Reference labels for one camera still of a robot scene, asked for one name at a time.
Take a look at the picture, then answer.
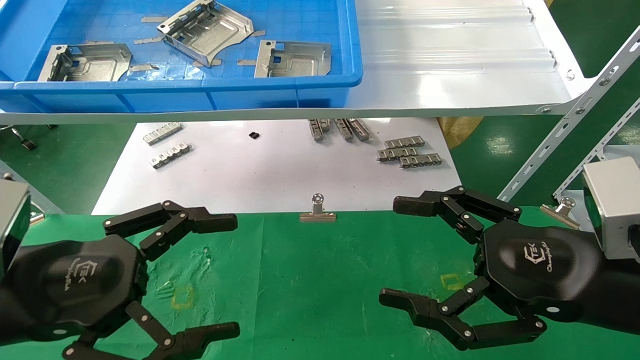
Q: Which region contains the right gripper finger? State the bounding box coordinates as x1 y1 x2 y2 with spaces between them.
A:
393 186 522 245
378 276 547 351

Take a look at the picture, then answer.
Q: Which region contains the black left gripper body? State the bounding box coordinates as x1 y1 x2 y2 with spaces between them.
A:
7 235 149 342

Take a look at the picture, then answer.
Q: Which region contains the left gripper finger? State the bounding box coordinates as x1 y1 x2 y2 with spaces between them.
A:
62 301 241 360
103 200 238 262

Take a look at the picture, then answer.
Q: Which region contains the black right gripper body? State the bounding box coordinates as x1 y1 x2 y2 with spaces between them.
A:
475 221 601 323

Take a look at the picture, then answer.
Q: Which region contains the sheet metal bracket part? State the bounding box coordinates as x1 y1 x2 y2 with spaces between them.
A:
37 43 133 82
254 40 332 79
156 0 254 67

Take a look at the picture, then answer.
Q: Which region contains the small metal clip strip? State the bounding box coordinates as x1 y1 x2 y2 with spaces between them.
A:
384 135 426 149
398 153 443 169
308 118 332 142
334 118 354 142
347 118 371 142
150 141 193 170
143 122 184 146
376 146 420 163

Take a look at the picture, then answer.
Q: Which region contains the white paper sheet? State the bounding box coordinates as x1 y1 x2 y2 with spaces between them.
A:
91 118 463 216

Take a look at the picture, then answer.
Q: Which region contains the yellow-brown bag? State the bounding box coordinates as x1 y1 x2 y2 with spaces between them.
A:
436 116 485 150

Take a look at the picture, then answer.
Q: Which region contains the green cloth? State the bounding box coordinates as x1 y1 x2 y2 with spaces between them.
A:
0 206 640 360

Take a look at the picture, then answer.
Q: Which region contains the white metal shelf panel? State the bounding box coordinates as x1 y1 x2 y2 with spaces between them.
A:
0 0 598 126

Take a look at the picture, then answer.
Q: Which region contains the metal caster foot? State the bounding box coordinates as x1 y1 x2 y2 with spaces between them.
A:
10 127 38 151

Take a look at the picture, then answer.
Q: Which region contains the blue plastic bin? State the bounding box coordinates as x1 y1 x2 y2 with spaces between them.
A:
0 0 364 115

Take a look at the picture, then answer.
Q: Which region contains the grey frame rail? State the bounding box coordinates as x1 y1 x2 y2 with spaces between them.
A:
0 160 66 216

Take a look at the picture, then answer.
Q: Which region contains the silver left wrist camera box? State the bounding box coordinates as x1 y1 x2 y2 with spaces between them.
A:
0 180 32 273

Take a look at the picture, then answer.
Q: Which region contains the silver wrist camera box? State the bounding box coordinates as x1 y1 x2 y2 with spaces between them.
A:
582 156 640 261
0 180 32 273

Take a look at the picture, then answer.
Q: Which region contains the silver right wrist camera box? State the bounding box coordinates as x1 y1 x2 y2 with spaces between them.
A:
582 156 640 261

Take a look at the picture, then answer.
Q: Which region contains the white perforated angle rail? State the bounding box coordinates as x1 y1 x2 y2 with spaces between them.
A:
552 97 640 201
497 25 640 203

